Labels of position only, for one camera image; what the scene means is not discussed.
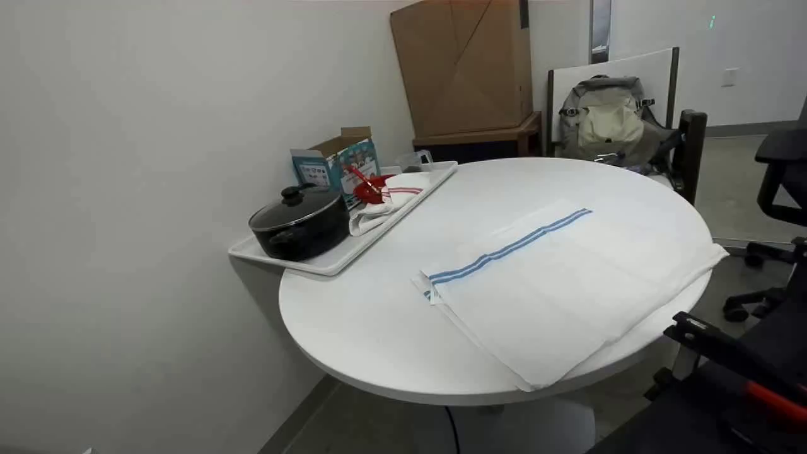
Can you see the white towel red stripes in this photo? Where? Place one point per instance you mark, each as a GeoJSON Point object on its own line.
{"type": "Point", "coordinates": [403, 186]}

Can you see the clear plastic cup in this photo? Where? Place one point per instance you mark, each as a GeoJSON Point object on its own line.
{"type": "Point", "coordinates": [416, 160]}

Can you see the white tray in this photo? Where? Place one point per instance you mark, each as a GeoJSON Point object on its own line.
{"type": "Point", "coordinates": [328, 257]}

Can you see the black pot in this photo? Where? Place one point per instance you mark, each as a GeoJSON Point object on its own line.
{"type": "Point", "coordinates": [309, 238]}

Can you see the blue printed cardboard box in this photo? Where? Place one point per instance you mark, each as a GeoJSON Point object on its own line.
{"type": "Point", "coordinates": [328, 165]}

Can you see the black pot lid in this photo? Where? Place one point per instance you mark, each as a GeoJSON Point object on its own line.
{"type": "Point", "coordinates": [296, 208]}

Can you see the dark wooden side table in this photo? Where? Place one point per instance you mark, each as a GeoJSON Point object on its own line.
{"type": "Point", "coordinates": [485, 137]}

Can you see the large brown cardboard box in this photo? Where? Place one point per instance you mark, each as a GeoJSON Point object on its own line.
{"type": "Point", "coordinates": [463, 69]}

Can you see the white towel blue stripes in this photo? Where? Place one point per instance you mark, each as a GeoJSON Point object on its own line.
{"type": "Point", "coordinates": [567, 290]}

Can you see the grey backpack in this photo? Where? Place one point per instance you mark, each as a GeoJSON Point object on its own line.
{"type": "Point", "coordinates": [608, 123]}

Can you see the narrow window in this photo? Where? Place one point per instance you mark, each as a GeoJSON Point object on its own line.
{"type": "Point", "coordinates": [601, 28]}

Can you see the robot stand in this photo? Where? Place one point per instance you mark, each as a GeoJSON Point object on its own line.
{"type": "Point", "coordinates": [744, 391]}

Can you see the black office chair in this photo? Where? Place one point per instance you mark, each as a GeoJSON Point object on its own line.
{"type": "Point", "coordinates": [782, 170]}

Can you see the white wall socket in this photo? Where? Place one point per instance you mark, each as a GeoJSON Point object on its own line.
{"type": "Point", "coordinates": [729, 77]}

